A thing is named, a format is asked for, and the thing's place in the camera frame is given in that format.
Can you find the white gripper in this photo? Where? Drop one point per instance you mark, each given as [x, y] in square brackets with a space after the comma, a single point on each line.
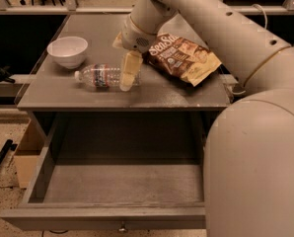
[134, 37]

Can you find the clear plastic water bottle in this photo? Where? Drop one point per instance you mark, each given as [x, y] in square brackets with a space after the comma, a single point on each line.
[98, 76]

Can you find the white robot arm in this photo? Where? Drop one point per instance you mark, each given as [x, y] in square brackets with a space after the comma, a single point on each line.
[249, 152]

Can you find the open grey top drawer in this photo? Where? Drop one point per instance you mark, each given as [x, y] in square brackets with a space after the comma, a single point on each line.
[101, 170]

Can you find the white ceramic bowl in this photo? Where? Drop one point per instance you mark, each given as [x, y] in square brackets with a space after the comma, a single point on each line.
[68, 52]

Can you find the brown chips bag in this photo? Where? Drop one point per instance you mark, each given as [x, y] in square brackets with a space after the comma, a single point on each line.
[182, 58]

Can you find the grey wooden cabinet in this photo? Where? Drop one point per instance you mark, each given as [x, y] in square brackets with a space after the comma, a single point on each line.
[54, 88]

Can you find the black cloth object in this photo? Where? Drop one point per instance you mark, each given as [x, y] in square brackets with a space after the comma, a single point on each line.
[5, 75]

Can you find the cardboard box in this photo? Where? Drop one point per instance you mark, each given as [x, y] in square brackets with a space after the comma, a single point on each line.
[27, 153]

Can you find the black bar on floor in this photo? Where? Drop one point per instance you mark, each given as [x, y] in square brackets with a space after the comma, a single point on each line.
[9, 145]

